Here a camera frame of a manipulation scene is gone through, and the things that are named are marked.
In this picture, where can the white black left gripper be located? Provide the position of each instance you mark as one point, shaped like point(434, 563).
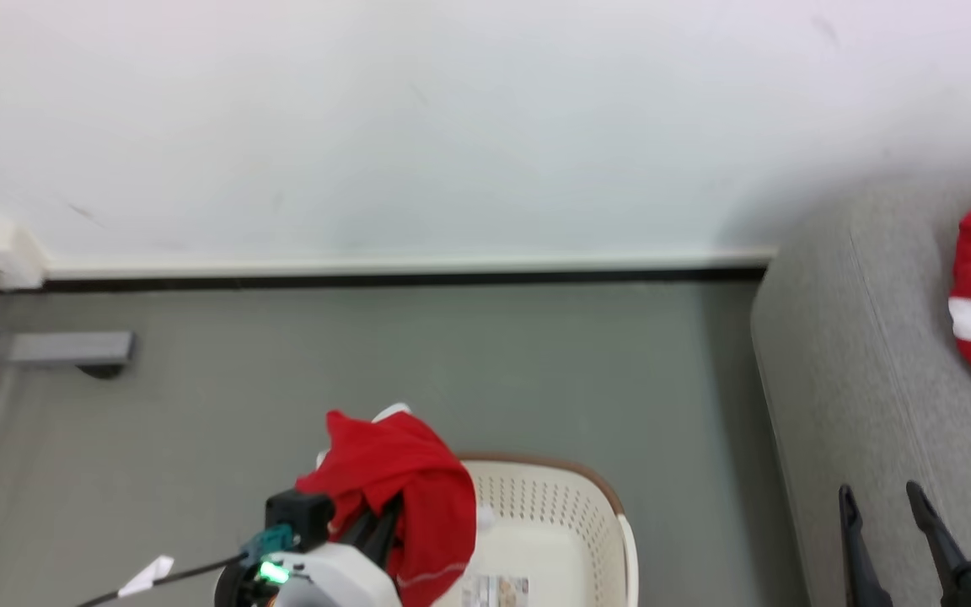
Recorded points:
point(325, 582)

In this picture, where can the red garment with chest logo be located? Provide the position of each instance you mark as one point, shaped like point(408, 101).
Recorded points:
point(401, 480)

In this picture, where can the grey fabric sofa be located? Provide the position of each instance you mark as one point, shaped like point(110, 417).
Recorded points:
point(882, 379)

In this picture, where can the printed sticker inside basket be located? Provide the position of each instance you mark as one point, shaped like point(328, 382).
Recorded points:
point(496, 592)

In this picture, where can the cream perforated plastic laundry basket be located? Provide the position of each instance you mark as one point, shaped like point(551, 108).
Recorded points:
point(553, 531)

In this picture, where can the black baseboard strip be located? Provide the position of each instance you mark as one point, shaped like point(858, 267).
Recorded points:
point(384, 279)

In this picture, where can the black caster wheel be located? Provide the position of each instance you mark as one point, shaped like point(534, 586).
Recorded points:
point(102, 370)

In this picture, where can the grey metal foot bar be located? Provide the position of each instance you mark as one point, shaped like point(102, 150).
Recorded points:
point(68, 347)

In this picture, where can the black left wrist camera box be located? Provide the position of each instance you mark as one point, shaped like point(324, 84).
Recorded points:
point(298, 514)

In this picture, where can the white wall trim strip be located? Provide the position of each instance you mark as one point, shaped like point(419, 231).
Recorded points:
point(410, 263)

